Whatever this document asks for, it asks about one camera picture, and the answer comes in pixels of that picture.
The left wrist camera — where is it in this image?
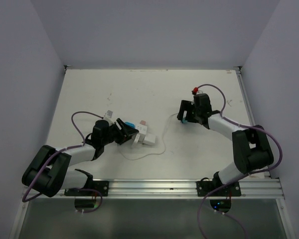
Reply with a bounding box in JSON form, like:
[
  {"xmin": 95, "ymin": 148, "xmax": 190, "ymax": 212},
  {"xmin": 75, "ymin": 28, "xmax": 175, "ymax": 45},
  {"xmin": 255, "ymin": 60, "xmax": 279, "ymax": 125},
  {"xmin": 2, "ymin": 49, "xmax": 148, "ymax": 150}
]
[{"xmin": 103, "ymin": 110, "xmax": 116, "ymax": 126}]

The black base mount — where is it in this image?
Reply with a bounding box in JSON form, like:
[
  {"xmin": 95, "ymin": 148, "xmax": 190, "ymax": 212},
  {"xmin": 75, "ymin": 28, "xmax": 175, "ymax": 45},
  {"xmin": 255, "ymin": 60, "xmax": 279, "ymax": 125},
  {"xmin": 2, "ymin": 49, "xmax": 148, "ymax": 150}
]
[
  {"xmin": 196, "ymin": 178, "xmax": 242, "ymax": 197},
  {"xmin": 64, "ymin": 180, "xmax": 109, "ymax": 197}
]

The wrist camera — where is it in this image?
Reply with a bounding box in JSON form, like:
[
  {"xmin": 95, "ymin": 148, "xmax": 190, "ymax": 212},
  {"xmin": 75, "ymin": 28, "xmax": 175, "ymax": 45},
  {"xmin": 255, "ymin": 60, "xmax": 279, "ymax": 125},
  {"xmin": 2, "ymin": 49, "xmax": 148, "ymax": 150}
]
[
  {"xmin": 191, "ymin": 87, "xmax": 204, "ymax": 96},
  {"xmin": 103, "ymin": 110, "xmax": 116, "ymax": 126}
]

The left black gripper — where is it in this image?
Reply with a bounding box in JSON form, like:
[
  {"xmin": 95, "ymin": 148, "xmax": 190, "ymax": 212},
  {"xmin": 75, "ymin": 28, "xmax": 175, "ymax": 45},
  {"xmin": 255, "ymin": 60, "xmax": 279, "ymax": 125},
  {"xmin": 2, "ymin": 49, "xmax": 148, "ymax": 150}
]
[{"xmin": 102, "ymin": 118, "xmax": 138, "ymax": 145}]

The white usb cable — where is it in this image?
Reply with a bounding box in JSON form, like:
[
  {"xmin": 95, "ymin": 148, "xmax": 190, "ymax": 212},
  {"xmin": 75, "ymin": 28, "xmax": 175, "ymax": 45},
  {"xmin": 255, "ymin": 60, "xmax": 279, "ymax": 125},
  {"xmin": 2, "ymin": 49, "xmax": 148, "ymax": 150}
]
[{"xmin": 119, "ymin": 112, "xmax": 182, "ymax": 161}]

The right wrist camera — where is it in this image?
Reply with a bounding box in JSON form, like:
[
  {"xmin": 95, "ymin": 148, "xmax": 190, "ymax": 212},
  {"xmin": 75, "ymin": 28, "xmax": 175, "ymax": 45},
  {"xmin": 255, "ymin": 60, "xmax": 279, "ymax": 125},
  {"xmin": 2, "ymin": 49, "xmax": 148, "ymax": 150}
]
[{"xmin": 191, "ymin": 87, "xmax": 204, "ymax": 96}]

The white power brick charger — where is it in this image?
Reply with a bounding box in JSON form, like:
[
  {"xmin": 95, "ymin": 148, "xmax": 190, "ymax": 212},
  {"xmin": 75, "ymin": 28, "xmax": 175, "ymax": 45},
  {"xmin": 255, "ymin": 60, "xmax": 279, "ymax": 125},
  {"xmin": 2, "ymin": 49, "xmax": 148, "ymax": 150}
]
[{"xmin": 143, "ymin": 133, "xmax": 156, "ymax": 146}]

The aluminium right side rail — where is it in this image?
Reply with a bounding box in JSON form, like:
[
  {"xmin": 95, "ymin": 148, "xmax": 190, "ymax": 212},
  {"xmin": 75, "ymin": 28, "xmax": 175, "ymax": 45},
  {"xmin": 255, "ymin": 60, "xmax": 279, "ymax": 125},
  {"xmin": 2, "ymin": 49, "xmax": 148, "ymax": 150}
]
[{"xmin": 234, "ymin": 65, "xmax": 272, "ymax": 178}]

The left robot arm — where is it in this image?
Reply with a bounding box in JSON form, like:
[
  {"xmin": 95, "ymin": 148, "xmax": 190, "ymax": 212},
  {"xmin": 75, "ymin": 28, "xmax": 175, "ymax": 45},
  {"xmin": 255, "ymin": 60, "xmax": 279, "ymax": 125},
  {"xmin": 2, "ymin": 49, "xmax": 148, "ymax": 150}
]
[{"xmin": 21, "ymin": 119, "xmax": 139, "ymax": 202}]

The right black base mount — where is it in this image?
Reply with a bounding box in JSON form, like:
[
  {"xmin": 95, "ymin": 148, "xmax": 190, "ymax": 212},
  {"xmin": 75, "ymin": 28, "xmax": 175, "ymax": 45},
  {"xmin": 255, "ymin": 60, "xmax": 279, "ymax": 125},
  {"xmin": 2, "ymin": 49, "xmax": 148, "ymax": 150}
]
[{"xmin": 196, "ymin": 178, "xmax": 242, "ymax": 197}]

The aluminium front rail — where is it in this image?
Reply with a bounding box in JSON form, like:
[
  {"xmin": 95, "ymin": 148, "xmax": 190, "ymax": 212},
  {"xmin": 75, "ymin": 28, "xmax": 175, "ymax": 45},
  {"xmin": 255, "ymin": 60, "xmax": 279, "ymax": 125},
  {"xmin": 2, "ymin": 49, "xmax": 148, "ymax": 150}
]
[{"xmin": 22, "ymin": 177, "xmax": 284, "ymax": 199}]

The white cube power socket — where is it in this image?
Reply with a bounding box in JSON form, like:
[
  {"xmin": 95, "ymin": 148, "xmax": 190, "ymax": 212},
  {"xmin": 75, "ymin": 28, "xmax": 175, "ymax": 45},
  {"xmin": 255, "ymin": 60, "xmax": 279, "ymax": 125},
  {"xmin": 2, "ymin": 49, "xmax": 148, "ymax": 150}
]
[{"xmin": 136, "ymin": 123, "xmax": 148, "ymax": 142}]

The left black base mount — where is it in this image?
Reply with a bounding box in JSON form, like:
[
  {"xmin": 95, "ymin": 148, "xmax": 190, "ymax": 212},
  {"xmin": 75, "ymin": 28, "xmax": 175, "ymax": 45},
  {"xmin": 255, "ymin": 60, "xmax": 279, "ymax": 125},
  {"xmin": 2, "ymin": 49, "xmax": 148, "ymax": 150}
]
[{"xmin": 64, "ymin": 180, "xmax": 109, "ymax": 197}]

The aluminium rail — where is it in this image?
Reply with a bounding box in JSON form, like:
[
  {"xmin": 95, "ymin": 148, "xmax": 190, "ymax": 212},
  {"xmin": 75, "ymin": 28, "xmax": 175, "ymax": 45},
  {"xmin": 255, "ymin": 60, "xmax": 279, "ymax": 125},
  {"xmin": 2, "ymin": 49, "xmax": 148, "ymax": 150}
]
[
  {"xmin": 234, "ymin": 65, "xmax": 272, "ymax": 178},
  {"xmin": 22, "ymin": 177, "xmax": 284, "ymax": 199}
]

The blue plug adapter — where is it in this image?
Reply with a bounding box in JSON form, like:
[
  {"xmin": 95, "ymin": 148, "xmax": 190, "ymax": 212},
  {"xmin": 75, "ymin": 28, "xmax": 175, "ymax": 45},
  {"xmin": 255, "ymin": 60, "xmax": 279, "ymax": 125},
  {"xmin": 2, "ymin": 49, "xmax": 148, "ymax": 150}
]
[{"xmin": 125, "ymin": 121, "xmax": 135, "ymax": 128}]

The white flat plug adapter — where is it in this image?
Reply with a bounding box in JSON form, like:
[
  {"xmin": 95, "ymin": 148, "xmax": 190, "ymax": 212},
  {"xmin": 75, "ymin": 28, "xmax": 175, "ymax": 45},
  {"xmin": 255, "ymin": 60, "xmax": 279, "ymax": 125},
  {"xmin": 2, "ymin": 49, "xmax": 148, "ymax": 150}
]
[{"xmin": 131, "ymin": 133, "xmax": 140, "ymax": 148}]

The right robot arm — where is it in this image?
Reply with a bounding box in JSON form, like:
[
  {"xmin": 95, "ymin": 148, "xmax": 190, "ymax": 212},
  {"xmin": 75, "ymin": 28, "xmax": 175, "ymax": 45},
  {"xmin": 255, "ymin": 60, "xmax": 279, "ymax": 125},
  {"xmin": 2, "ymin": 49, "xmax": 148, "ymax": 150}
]
[{"xmin": 177, "ymin": 93, "xmax": 274, "ymax": 196}]

